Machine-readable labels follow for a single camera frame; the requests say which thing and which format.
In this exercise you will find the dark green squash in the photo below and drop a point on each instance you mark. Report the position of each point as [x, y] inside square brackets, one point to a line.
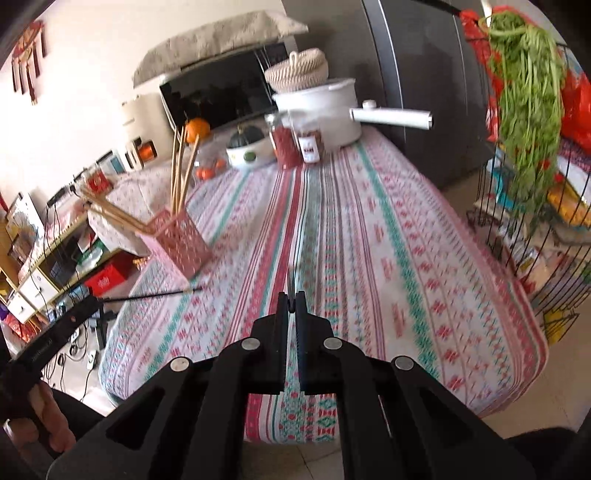
[247, 136]

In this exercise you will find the green leafy vegetables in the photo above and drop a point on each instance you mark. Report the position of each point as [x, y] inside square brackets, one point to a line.
[526, 92]

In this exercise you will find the tall red glass jar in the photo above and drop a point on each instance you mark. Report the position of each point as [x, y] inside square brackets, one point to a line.
[285, 145]

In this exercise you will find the bunch of wooden chopsticks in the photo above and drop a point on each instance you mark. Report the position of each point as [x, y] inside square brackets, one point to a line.
[121, 214]

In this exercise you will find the single long wooden chopstick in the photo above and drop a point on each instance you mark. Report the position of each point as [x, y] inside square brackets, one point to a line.
[111, 207]
[188, 175]

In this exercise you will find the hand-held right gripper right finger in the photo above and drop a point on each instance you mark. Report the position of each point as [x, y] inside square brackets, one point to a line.
[307, 350]

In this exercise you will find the woven lidded basket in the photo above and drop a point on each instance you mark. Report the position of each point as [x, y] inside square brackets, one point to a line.
[298, 69]

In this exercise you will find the red plastic bag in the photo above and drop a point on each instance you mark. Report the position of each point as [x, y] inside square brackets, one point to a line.
[575, 106]

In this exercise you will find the large orange fruit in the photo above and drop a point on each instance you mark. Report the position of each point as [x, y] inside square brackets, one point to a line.
[198, 129]

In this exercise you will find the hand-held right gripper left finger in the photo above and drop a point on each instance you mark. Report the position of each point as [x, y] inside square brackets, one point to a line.
[277, 350]

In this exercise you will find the yellow-edged shelf unit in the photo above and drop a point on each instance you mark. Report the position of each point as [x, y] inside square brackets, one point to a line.
[34, 286]

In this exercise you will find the white bowl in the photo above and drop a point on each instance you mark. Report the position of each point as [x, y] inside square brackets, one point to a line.
[242, 157]

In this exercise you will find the person's left leg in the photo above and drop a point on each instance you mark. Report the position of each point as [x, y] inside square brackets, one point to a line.
[87, 410]

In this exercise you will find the red box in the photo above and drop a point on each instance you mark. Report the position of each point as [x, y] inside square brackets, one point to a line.
[108, 279]

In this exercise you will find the black chopstick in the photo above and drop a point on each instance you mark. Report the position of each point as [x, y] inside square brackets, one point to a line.
[152, 294]
[289, 288]

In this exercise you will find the pink perforated utensil holder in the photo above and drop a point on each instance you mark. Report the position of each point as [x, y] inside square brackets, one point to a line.
[178, 249]

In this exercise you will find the white power adapter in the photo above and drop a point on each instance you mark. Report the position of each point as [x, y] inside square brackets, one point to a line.
[91, 359]

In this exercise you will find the small jar with red label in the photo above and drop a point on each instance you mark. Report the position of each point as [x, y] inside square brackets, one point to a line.
[309, 147]

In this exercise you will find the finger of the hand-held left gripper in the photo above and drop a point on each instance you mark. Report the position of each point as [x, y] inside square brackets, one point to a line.
[55, 337]

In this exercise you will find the red tasselled wall ornament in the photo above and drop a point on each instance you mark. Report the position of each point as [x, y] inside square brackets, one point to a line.
[27, 50]

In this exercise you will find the grey cloth cover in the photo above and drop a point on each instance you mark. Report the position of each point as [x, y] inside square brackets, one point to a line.
[207, 41]

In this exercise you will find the person's left hand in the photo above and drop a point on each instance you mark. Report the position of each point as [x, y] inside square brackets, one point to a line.
[57, 429]

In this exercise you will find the dark grey refrigerator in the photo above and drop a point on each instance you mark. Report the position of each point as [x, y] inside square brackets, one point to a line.
[415, 69]

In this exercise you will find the white heater with orange window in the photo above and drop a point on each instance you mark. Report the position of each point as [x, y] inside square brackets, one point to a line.
[138, 120]

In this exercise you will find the beige floral cloth cover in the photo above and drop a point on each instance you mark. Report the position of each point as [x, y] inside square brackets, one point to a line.
[111, 240]

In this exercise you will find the small red hanging ornament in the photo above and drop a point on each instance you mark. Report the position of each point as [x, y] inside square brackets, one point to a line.
[98, 183]

